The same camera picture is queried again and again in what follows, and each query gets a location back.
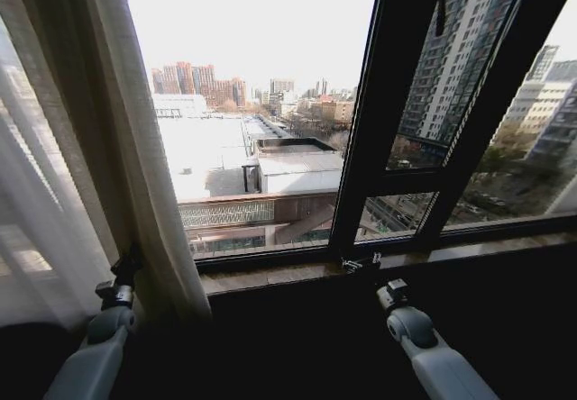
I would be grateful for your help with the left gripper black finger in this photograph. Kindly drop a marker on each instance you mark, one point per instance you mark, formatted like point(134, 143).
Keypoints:
point(134, 251)

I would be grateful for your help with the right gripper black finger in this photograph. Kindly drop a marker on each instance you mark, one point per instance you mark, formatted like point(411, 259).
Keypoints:
point(351, 265)
point(376, 259)

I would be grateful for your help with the beige linen curtain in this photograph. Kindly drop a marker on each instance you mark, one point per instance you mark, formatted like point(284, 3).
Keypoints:
point(112, 139)

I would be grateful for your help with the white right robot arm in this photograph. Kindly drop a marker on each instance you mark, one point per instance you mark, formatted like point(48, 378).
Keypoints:
point(430, 350)

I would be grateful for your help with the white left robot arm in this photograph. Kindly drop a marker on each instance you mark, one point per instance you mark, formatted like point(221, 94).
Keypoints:
point(97, 350)

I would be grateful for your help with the brown stone window sill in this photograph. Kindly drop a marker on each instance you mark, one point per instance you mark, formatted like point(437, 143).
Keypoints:
point(315, 271)

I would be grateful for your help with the sheer white curtain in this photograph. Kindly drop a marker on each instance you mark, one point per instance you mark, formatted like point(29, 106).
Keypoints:
point(31, 202)

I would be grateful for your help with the low white-roofed building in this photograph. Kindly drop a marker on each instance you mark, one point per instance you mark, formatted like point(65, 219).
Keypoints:
point(234, 166)

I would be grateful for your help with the red brick tower blocks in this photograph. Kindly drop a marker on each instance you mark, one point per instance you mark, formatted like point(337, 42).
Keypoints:
point(198, 82)

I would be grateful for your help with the tall grey apartment building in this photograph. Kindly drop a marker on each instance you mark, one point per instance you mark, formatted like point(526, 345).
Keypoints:
point(455, 62)

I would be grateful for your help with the black window frame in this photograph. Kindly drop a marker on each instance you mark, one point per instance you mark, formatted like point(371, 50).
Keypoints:
point(383, 184)

